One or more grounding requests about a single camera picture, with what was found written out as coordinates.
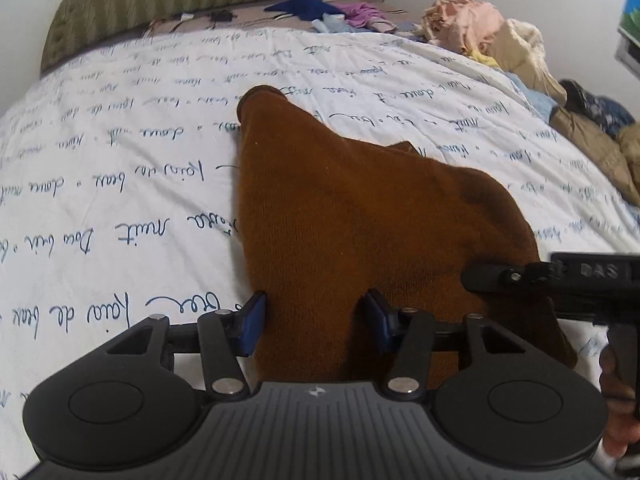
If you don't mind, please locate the brown knit sweater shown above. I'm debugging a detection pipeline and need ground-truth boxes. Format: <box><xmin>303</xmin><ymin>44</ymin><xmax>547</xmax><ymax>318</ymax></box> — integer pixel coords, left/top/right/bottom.
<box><xmin>236</xmin><ymin>86</ymin><xmax>577</xmax><ymax>382</ymax></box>

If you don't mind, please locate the peach pink clothes pile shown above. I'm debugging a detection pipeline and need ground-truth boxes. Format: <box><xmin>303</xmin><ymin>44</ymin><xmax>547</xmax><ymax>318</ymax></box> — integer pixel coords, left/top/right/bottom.
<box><xmin>422</xmin><ymin>0</ymin><xmax>504</xmax><ymax>54</ymax></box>

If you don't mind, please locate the right hand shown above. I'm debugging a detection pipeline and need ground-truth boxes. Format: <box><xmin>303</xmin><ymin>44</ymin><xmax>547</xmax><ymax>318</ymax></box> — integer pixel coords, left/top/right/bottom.
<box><xmin>599</xmin><ymin>347</ymin><xmax>639</xmax><ymax>458</ymax></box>

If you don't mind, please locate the tan padded garment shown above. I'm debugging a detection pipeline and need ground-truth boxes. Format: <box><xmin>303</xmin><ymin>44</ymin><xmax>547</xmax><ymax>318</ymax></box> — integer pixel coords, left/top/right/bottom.
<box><xmin>550</xmin><ymin>106</ymin><xmax>640</xmax><ymax>206</ymax></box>

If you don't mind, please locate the dark floral garment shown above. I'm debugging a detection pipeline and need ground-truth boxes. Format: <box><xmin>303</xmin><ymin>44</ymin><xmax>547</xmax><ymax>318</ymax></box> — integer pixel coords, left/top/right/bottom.
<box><xmin>560</xmin><ymin>79</ymin><xmax>636</xmax><ymax>140</ymax></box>

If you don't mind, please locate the white script-print bedsheet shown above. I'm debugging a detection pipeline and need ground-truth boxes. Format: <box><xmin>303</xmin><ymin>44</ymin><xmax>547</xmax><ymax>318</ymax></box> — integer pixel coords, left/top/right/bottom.
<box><xmin>1</xmin><ymin>27</ymin><xmax>639</xmax><ymax>479</ymax></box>

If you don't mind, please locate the light blue garment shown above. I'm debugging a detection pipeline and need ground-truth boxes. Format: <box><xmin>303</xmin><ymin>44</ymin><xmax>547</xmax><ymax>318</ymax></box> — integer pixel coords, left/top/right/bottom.
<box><xmin>504</xmin><ymin>72</ymin><xmax>556</xmax><ymax>124</ymax></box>

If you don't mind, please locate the cream padded jacket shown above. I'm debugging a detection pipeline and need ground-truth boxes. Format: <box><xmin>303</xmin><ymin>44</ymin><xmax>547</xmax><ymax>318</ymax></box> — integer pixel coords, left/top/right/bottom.
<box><xmin>480</xmin><ymin>18</ymin><xmax>567</xmax><ymax>106</ymax></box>

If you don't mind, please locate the flower picture poster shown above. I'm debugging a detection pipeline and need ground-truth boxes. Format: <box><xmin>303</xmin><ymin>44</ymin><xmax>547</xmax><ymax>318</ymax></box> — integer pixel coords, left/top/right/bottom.
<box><xmin>618</xmin><ymin>0</ymin><xmax>640</xmax><ymax>47</ymax></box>

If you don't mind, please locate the purple garment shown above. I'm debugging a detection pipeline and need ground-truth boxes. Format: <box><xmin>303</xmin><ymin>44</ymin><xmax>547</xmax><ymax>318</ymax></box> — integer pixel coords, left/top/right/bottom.
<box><xmin>333</xmin><ymin>2</ymin><xmax>398</xmax><ymax>34</ymax></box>

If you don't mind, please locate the dark blue garment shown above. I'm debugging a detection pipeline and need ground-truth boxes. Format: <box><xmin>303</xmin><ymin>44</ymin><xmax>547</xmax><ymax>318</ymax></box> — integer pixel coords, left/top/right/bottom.
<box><xmin>265</xmin><ymin>0</ymin><xmax>343</xmax><ymax>22</ymax></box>

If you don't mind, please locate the black cable on bed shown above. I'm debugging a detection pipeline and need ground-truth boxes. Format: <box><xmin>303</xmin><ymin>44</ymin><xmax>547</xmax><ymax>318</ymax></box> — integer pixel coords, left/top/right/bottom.
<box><xmin>150</xmin><ymin>8</ymin><xmax>241</xmax><ymax>32</ymax></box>

